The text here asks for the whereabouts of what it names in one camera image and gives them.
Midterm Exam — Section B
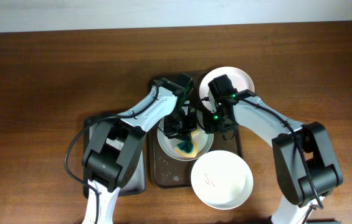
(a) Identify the white plate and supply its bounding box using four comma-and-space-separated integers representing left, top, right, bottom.
191, 150, 254, 210

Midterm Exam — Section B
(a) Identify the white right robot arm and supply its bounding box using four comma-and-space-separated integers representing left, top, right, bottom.
199, 90, 343, 223

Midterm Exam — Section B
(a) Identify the green yellow sponge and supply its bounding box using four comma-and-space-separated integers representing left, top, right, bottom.
174, 130, 199, 159

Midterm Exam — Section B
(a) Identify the brown serving tray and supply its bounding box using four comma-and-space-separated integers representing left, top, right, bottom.
148, 123, 243, 189

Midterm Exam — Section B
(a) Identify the grey-white plate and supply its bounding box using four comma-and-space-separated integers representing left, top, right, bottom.
157, 118, 214, 161

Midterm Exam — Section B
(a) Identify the pink plate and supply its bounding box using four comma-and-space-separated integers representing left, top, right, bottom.
199, 67, 255, 113

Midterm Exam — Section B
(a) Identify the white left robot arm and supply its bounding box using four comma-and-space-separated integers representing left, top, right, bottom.
81, 74, 196, 223

